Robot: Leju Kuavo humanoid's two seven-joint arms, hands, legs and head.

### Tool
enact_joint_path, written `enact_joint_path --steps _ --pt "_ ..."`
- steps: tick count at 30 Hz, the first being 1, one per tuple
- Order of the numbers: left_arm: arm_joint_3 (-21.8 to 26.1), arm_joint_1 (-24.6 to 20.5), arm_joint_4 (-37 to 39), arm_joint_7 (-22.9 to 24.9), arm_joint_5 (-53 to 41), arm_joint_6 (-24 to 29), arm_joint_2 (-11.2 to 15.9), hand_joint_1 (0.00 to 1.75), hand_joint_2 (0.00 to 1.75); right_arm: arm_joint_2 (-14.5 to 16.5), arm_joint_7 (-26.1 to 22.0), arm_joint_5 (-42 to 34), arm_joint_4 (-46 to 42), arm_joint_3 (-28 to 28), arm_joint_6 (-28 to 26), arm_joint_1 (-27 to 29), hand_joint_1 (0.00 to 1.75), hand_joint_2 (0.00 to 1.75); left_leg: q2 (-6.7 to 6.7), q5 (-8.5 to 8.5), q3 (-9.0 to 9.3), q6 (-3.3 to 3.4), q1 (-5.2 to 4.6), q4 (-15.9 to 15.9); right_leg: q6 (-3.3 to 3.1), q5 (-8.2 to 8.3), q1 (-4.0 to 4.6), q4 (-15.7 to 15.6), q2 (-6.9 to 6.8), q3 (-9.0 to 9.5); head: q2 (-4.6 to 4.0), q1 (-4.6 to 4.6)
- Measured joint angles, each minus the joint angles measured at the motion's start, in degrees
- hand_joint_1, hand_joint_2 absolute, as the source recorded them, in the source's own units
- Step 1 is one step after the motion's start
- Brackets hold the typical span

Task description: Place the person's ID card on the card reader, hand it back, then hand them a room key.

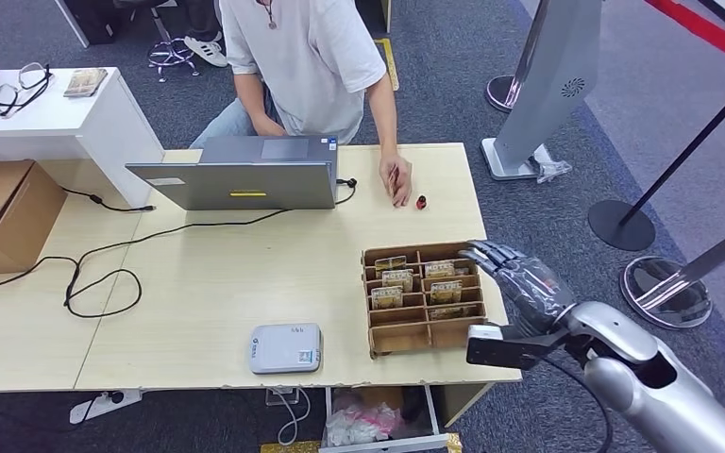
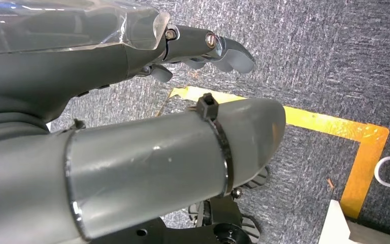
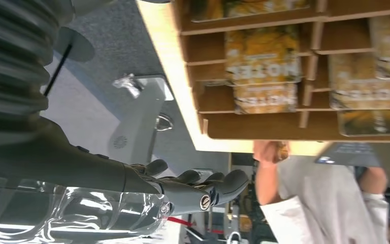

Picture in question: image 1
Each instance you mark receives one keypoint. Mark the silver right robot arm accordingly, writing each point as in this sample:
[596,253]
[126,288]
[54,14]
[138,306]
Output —
[669,400]

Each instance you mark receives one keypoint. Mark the black framed glasses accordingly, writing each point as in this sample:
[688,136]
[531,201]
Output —
[7,98]

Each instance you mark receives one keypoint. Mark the grey card reader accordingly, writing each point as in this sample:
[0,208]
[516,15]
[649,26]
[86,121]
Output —
[284,350]

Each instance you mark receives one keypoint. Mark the black box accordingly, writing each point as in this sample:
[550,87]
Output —
[93,19]

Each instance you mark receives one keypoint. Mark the white desk panel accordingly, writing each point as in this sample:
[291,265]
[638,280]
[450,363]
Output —
[73,25]

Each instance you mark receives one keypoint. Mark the white open drawer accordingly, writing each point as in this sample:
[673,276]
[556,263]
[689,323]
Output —
[434,412]

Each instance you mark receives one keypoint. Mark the grey kiosk stand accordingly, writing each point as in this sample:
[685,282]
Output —
[544,94]

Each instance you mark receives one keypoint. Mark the grey laptop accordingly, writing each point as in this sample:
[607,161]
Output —
[244,184]

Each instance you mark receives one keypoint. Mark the brown cardboard box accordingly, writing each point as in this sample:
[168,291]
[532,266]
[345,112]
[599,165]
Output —
[18,219]

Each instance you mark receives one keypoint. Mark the red barrier belt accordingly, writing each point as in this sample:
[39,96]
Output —
[706,28]

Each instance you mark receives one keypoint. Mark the person's right forearm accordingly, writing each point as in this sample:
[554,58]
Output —
[253,106]

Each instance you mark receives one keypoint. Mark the wooden card holder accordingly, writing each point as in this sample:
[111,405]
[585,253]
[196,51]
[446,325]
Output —
[400,341]

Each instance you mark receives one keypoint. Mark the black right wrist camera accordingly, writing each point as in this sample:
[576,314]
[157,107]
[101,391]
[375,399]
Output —
[506,353]

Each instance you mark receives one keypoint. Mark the white power strip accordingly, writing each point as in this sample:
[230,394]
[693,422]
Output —
[100,406]

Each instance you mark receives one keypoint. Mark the chrome stool base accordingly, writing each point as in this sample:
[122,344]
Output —
[168,53]

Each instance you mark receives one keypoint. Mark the white cabinet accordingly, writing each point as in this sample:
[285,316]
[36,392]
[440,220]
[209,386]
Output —
[87,131]

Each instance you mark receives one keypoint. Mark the chrome stanchion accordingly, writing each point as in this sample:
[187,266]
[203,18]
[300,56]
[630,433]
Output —
[662,300]
[500,90]

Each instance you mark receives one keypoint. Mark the person's left forearm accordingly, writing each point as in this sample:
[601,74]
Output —
[384,119]

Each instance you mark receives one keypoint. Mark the person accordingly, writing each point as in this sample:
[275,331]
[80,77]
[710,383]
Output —
[312,62]
[203,25]

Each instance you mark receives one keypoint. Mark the gold hotel key card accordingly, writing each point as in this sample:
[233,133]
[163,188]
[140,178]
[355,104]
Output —
[453,313]
[390,266]
[440,269]
[387,298]
[447,293]
[398,281]

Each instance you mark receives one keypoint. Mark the small red black object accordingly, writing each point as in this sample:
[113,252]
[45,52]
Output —
[422,202]

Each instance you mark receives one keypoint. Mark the clear plastic bag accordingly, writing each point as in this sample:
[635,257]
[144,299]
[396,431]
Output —
[550,167]

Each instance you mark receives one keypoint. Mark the person's left hand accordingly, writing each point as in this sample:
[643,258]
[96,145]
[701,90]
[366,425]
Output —
[403,178]

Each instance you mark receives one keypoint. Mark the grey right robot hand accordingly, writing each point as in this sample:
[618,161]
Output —
[531,291]

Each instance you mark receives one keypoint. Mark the black stanchion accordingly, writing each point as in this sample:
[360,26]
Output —
[619,228]

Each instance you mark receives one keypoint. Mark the pink white plastic bag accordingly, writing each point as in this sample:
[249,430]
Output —
[356,425]

